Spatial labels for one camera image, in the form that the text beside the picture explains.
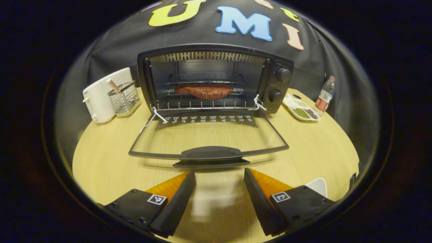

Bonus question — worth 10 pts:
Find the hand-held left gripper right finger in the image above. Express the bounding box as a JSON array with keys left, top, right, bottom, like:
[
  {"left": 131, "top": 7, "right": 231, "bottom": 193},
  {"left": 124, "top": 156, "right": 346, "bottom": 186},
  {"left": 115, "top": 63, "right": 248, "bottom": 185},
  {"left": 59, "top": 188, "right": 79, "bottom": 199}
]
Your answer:
[{"left": 243, "top": 168, "right": 334, "bottom": 237}]

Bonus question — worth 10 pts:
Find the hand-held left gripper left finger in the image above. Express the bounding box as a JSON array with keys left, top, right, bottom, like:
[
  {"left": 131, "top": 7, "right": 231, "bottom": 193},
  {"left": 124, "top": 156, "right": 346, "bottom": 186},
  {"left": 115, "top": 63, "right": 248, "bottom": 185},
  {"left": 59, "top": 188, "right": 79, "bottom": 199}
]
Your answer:
[{"left": 96, "top": 170, "right": 197, "bottom": 238}]

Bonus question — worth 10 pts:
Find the red-brown roasted meat piece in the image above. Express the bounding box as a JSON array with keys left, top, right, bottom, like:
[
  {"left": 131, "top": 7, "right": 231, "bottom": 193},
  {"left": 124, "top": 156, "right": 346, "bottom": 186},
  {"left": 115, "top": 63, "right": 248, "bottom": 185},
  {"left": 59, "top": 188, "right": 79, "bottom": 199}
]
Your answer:
[{"left": 174, "top": 84, "right": 234, "bottom": 100}]

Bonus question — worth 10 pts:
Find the black electric oven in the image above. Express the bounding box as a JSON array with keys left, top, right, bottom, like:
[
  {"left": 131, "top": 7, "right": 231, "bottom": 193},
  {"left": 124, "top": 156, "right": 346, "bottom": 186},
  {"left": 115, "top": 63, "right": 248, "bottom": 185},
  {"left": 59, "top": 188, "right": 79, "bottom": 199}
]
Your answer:
[{"left": 128, "top": 43, "right": 295, "bottom": 169}]

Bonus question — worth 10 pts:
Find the small white slotted tray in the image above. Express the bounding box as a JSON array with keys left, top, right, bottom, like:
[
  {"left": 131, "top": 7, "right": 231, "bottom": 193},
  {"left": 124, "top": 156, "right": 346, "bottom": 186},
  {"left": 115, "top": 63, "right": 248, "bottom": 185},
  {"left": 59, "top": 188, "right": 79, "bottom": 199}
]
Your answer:
[{"left": 305, "top": 178, "right": 328, "bottom": 198}]

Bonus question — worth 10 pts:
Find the white divided plate of beans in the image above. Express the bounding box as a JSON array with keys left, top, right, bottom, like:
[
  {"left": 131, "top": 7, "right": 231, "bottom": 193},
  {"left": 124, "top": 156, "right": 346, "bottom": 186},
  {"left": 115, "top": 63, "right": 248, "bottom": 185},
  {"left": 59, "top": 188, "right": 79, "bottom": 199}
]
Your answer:
[{"left": 283, "top": 93, "right": 321, "bottom": 121}]

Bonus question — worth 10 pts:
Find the clear bottle with red label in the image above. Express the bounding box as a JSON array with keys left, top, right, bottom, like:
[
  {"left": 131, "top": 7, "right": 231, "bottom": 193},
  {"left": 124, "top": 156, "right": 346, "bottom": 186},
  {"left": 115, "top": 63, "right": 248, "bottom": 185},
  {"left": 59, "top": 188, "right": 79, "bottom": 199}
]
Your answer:
[{"left": 315, "top": 76, "right": 336, "bottom": 115}]

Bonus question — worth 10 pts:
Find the white toaster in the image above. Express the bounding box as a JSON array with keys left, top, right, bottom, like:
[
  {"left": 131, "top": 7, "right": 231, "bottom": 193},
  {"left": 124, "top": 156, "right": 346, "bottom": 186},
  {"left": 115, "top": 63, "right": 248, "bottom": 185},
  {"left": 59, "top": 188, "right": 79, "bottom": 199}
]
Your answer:
[{"left": 82, "top": 67, "right": 134, "bottom": 124}]

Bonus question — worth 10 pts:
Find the small brown-tipped stick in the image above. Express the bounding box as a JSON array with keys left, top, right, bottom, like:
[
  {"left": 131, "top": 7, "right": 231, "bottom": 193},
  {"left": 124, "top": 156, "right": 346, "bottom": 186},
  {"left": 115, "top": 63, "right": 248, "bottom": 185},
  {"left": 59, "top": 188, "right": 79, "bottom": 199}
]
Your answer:
[{"left": 106, "top": 78, "right": 121, "bottom": 92}]

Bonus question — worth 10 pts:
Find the metal wire basket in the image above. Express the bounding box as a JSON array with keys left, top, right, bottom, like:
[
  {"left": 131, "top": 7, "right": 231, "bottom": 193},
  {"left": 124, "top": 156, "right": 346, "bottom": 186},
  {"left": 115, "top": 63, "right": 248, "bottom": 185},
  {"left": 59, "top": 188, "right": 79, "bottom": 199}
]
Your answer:
[{"left": 107, "top": 80, "right": 141, "bottom": 117}]

